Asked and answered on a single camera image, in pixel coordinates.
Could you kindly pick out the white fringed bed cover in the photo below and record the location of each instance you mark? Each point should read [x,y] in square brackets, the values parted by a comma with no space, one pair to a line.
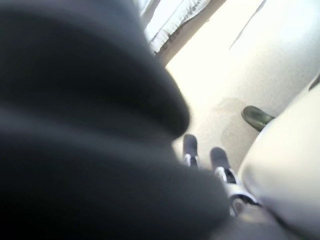
[180,15]

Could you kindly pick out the robot left foot dark shoe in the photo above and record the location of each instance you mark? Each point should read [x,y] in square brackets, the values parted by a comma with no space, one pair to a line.
[255,116]

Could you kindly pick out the robot left hand black glove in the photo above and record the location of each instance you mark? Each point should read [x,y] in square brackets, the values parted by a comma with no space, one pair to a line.
[75,125]

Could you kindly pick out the robot left leg silver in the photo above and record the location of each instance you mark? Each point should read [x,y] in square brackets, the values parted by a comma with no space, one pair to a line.
[287,162]

